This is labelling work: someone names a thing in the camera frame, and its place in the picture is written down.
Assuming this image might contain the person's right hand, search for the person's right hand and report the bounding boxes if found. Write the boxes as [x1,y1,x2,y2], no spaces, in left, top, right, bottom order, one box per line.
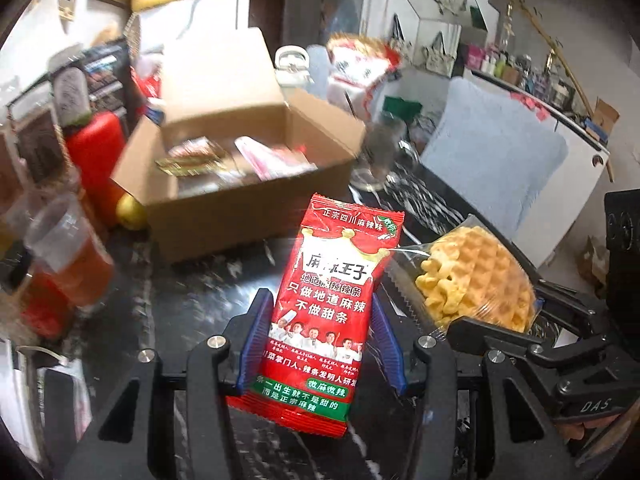
[554,410,631,456]

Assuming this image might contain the clear jar orange label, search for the clear jar orange label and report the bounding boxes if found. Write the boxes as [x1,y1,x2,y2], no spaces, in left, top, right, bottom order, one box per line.
[25,192,116,311]

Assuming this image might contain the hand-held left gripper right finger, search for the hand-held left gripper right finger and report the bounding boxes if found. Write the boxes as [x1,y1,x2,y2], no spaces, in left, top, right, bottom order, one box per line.
[372,299,576,480]

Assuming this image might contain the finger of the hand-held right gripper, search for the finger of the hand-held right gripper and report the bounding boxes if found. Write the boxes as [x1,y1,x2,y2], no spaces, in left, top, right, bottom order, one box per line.
[510,247,609,342]
[446,316,557,367]

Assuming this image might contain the tall jar dark label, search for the tall jar dark label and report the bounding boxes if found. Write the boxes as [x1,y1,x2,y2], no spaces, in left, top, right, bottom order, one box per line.
[7,102,76,186]

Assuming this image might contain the black lid red label jar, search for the black lid red label jar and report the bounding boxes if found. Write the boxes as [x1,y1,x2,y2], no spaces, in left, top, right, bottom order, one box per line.
[20,260,76,341]

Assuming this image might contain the light blue chair cushion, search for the light blue chair cushion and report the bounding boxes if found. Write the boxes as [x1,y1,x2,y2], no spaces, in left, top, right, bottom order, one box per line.
[420,77,571,256]

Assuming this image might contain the red nut bag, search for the red nut bag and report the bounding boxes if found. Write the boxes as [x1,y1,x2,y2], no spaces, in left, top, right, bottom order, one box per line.
[325,32,403,116]

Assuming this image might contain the red canister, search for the red canister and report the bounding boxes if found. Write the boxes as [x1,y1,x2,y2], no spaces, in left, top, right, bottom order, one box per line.
[65,111,128,226]

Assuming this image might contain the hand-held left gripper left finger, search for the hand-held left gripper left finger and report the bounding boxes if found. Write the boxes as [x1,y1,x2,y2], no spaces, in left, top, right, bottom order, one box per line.
[62,287,276,480]

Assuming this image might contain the pink paper tags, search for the pink paper tags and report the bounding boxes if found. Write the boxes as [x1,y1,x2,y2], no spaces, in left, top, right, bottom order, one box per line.
[510,91,548,123]

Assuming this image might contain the red plastic bag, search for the red plastic bag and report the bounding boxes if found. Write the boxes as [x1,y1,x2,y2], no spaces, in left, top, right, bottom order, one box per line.
[131,57,168,121]

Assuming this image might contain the white fridge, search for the white fridge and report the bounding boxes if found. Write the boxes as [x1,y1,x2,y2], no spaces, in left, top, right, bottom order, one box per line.
[132,0,251,56]

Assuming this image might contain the clear waffle packet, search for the clear waffle packet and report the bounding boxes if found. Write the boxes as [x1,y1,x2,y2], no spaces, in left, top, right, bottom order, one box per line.
[387,214,543,336]

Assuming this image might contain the bamboo pole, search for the bamboo pole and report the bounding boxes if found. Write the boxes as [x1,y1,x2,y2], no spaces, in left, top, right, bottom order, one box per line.
[495,0,616,181]

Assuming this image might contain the tall jar white green label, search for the tall jar white green label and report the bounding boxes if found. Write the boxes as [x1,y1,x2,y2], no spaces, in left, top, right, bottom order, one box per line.
[50,65,93,126]

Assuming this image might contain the row of cosmetic bottles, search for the row of cosmetic bottles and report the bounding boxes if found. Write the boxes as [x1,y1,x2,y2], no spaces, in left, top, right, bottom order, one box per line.
[465,42,611,126]

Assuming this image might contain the white charging cable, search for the white charging cable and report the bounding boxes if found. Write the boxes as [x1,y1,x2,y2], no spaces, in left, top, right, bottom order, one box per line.
[17,345,66,363]

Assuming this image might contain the canvas tote bag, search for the canvas tote bag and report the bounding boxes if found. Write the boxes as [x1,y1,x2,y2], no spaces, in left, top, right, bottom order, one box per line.
[422,32,458,78]
[387,15,408,46]

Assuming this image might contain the pink stick packet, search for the pink stick packet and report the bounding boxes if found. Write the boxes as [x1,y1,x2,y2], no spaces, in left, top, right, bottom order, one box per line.
[235,136,316,181]

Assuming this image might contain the red spicy strip packet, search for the red spicy strip packet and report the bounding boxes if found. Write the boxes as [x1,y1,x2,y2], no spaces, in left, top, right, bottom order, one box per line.
[225,192,405,436]

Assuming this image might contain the glass mug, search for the glass mug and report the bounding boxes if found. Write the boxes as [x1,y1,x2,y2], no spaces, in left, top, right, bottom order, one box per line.
[350,112,421,191]

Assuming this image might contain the yellow pear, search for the yellow pear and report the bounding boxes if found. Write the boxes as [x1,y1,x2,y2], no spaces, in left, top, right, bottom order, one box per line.
[116,194,148,231]

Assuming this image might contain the brown cardboard box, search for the brown cardboard box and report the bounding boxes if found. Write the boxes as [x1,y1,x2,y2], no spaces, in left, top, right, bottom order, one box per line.
[111,27,367,263]

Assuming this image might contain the green bag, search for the green bag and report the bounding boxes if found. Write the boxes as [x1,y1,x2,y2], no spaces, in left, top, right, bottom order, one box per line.
[382,96,423,121]

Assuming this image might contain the black snack bag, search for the black snack bag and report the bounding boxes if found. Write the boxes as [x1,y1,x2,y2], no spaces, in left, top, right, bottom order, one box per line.
[82,42,133,116]

